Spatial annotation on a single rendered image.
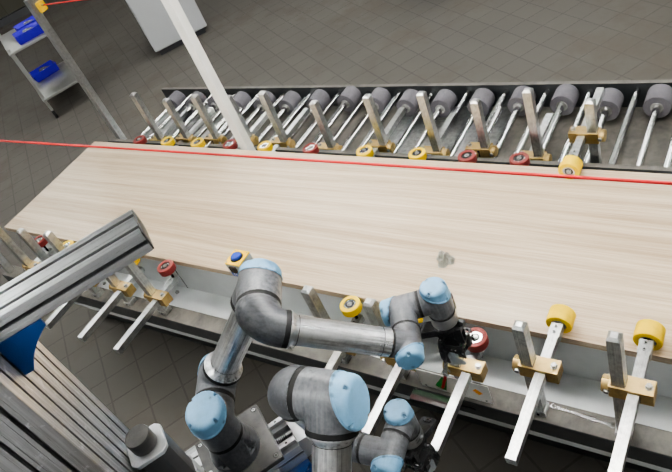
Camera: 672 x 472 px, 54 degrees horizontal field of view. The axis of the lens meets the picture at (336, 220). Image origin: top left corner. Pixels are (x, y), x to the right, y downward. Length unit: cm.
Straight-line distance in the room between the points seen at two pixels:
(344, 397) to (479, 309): 100
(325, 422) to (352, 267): 124
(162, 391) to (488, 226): 217
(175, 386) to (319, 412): 253
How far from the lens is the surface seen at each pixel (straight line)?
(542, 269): 235
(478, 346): 218
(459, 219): 260
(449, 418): 211
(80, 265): 122
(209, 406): 191
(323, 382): 140
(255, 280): 167
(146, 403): 393
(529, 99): 273
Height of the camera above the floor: 264
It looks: 38 degrees down
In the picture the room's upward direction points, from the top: 25 degrees counter-clockwise
